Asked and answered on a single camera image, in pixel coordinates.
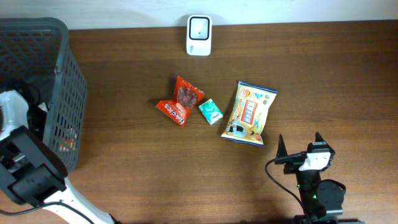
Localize red snack packet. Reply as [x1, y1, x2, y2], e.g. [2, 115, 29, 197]
[155, 76, 205, 127]

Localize yellow chip bag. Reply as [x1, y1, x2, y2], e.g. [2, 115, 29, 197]
[221, 81, 277, 147]

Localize grey plastic mesh basket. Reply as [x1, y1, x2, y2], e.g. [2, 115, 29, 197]
[1, 17, 88, 172]

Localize white barcode scanner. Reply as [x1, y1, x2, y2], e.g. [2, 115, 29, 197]
[186, 15, 213, 56]

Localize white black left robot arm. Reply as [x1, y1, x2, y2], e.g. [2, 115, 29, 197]
[1, 90, 117, 223]

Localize teal tissue pack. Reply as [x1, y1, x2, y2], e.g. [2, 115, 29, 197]
[199, 99, 223, 125]

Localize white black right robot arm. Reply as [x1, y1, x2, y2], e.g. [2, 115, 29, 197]
[275, 133, 346, 223]

